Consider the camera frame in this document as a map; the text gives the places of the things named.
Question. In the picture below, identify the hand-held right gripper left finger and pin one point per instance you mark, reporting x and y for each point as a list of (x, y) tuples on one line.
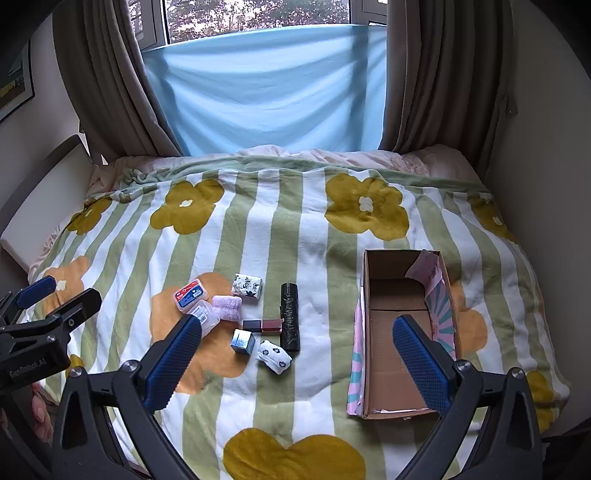
[(173, 362)]

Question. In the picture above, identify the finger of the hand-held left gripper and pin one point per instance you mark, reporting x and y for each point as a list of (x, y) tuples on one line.
[(34, 290), (76, 311)]

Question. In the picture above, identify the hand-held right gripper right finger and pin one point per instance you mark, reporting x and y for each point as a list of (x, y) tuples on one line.
[(420, 364)]

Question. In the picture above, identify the white label clear plastic box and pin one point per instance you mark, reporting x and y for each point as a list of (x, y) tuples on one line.
[(207, 317)]

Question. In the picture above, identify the red label clear plastic box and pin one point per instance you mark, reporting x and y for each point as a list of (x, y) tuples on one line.
[(191, 295)]

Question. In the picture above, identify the small blue box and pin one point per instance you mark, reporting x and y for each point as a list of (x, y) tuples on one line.
[(242, 342)]

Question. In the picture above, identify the cardboard box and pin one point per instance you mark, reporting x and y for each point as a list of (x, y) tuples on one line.
[(392, 295)]

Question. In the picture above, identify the purple towel roll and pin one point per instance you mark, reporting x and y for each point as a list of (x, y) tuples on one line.
[(226, 308)]

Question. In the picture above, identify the white sock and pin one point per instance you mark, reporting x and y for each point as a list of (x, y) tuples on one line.
[(273, 356)]

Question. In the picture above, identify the black garbage bag roll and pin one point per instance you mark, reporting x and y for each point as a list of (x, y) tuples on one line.
[(290, 318)]

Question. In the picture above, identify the person's left hand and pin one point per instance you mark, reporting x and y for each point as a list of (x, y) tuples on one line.
[(41, 408)]

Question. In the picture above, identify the white headboard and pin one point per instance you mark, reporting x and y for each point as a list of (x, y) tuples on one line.
[(41, 203)]

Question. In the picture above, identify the red and black lipstick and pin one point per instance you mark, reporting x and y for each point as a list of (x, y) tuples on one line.
[(263, 326)]

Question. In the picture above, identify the black and white tissue pack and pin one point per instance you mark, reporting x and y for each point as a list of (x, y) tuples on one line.
[(247, 286)]

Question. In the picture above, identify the striped flower blanket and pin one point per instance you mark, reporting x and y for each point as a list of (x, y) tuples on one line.
[(300, 221)]

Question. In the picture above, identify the pink quilt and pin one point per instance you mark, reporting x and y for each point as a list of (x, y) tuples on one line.
[(415, 159)]

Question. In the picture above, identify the brown curtain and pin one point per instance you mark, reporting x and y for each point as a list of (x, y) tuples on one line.
[(101, 83), (438, 83)]

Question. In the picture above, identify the light blue sheet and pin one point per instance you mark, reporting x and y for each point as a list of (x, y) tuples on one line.
[(268, 92)]

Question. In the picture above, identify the window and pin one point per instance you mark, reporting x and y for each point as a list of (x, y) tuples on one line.
[(254, 14)]

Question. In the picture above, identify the framed wall poster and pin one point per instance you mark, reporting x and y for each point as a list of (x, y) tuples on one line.
[(14, 87)]

